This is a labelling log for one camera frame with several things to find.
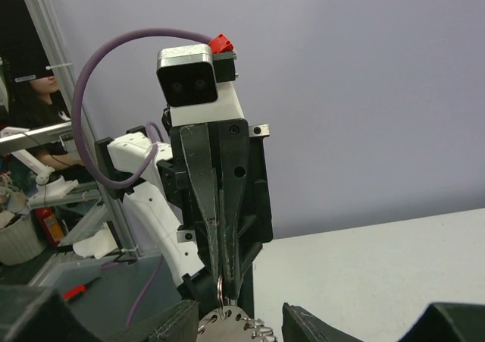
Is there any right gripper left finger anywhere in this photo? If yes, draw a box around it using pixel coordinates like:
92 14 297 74
1 285 199 341

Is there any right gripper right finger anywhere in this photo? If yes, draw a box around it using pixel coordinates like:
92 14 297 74
282 303 484 342

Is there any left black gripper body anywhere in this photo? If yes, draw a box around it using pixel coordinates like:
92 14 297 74
157 121 273 280

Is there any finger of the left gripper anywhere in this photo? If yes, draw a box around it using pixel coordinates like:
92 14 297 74
217 119 249 299
180 124 220 278

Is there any silver keyring with red tag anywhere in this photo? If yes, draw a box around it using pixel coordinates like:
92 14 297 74
196 276 278 342

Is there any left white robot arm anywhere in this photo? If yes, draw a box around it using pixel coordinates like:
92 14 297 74
96 119 273 300

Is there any white ribbed bucket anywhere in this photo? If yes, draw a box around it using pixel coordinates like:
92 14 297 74
0 214 47 266

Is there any red fire extinguisher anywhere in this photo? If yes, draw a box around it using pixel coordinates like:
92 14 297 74
34 207 64 248

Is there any seated person in background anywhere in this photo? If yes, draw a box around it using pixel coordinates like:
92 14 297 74
5 76 93 184

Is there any red handled tool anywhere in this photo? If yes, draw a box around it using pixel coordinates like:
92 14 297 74
63 277 102 303

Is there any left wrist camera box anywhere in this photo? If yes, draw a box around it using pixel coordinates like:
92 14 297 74
156 33 244 127

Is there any aluminium frame rail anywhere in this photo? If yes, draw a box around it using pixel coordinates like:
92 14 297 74
0 0 141 267

